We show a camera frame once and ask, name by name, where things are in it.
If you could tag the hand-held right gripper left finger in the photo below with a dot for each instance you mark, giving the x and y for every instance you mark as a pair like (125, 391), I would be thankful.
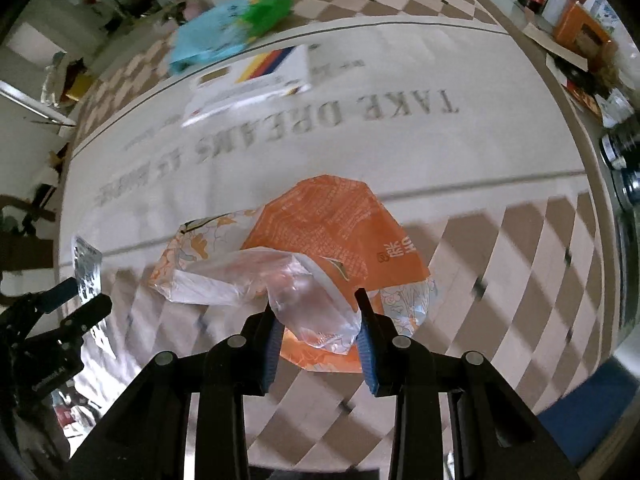
(272, 355)

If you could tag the black spray can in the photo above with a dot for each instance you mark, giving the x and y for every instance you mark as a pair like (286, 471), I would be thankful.
(617, 147)

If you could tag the yellow bin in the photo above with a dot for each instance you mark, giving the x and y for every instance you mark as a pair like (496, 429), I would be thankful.
(79, 87)

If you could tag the orange box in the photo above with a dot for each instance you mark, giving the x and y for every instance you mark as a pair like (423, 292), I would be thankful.
(582, 30)

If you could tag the blue stool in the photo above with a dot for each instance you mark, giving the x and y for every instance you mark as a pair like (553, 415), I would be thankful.
(590, 410)

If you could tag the blue white milk carton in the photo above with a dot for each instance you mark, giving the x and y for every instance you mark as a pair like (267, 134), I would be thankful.
(606, 15)

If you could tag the pink suitcase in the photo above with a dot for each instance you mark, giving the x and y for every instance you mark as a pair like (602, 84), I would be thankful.
(192, 10)

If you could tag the orange and clear plastic bag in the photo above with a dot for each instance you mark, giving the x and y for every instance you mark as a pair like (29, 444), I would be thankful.
(340, 240)

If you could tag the blue label water bottle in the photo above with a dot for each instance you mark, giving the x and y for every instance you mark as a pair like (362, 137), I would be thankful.
(631, 187)

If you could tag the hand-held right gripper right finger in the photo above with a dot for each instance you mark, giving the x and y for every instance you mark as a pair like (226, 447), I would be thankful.
(367, 355)

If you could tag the flat cardboard piece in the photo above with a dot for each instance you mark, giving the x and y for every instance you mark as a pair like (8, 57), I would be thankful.
(547, 42)

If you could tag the white plastic bag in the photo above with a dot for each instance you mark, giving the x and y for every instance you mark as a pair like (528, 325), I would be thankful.
(55, 80)

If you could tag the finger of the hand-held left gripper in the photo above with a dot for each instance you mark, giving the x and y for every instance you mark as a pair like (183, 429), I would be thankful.
(55, 294)
(90, 310)

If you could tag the brown checked tablecloth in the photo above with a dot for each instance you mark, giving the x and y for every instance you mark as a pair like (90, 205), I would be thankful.
(450, 160)

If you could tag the dark wooden chair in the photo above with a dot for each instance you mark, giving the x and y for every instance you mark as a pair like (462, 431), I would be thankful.
(20, 240)

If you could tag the silver blister pack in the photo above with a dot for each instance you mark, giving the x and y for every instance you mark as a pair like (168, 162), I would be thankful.
(87, 265)

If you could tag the blue and green snack bag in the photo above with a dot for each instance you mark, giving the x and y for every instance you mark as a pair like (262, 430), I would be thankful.
(225, 30)

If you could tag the white striped medicine box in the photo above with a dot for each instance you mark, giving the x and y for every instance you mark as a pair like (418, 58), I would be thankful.
(250, 85)

